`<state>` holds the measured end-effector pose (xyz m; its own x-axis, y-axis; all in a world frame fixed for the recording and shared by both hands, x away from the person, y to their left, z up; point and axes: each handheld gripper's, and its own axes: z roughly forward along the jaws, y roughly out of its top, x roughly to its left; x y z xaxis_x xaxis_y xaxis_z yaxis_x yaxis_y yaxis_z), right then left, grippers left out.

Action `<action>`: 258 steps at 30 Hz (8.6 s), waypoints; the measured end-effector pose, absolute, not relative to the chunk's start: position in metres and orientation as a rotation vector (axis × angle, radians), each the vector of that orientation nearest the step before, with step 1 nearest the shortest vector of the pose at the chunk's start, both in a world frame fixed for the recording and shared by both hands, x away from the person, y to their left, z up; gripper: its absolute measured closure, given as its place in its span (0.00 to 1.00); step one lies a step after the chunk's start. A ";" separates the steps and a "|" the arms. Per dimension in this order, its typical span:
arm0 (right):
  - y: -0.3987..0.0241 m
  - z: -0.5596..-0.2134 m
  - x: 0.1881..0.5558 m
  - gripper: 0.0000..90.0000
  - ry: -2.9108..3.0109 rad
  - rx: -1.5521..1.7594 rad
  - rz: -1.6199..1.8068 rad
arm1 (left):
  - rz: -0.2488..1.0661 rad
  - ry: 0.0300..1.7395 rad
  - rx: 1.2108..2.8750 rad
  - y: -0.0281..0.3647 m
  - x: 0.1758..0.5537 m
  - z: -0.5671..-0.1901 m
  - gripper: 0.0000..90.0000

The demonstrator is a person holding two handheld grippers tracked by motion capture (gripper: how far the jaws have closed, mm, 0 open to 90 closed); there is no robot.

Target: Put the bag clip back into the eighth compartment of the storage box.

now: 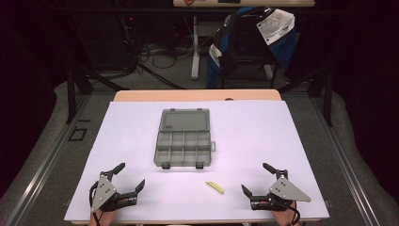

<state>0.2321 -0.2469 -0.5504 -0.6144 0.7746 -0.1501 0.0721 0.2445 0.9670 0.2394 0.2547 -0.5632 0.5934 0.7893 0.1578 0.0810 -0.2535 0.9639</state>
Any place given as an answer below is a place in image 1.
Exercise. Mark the blue and white jacket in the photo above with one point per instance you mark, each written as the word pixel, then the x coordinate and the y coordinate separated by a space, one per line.
pixel 276 28

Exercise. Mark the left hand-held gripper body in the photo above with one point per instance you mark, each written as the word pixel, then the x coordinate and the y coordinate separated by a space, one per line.
pixel 105 190

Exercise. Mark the white table cover sheet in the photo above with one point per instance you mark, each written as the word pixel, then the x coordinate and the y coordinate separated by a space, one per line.
pixel 238 175

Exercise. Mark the person's right hand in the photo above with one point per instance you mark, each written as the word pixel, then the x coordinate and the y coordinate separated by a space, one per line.
pixel 282 217

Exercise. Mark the aluminium floor rail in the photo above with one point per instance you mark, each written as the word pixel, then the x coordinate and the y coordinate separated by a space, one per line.
pixel 40 169
pixel 342 163

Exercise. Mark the white desk with metal leg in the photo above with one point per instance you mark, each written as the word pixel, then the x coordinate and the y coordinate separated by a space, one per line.
pixel 195 47

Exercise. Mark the black metal stand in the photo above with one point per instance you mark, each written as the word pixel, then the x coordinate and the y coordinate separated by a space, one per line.
pixel 71 94
pixel 327 97

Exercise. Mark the black chair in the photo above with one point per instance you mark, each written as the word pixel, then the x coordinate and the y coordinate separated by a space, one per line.
pixel 251 59

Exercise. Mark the small yellow-green stick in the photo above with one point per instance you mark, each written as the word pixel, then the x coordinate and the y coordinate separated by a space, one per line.
pixel 215 187

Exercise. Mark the person's left hand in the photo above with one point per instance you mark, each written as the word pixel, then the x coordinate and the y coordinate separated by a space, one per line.
pixel 105 217

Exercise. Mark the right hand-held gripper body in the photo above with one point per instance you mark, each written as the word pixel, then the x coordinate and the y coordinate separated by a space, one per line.
pixel 284 190

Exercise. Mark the grey plastic compartment box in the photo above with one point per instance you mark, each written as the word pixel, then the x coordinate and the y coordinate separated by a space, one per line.
pixel 183 142

